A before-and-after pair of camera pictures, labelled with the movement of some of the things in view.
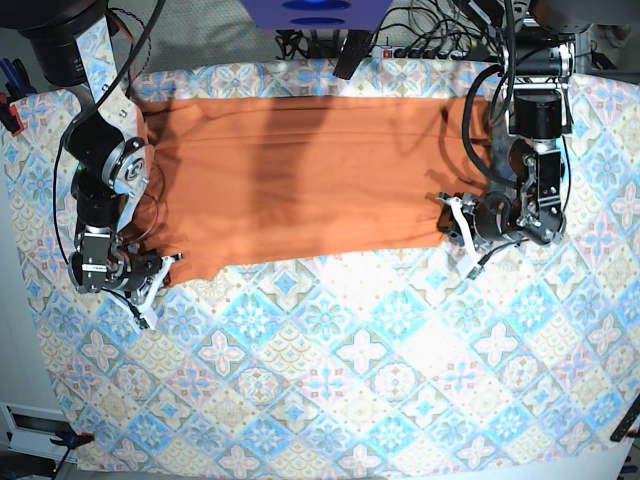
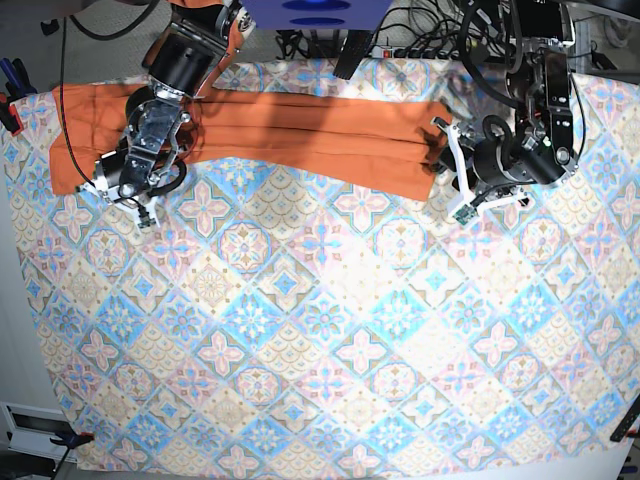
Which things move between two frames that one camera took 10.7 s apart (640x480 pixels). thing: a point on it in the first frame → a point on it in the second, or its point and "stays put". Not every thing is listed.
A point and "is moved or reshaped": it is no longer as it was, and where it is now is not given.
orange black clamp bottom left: [71, 442] stays put
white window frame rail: [29, 430] stays put
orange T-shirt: [236, 179] is moved or reshaped
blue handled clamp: [16, 79] stays put
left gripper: [140, 274] → [128, 180]
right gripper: [486, 219] → [484, 162]
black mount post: [354, 49] stays put
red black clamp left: [9, 115] stays put
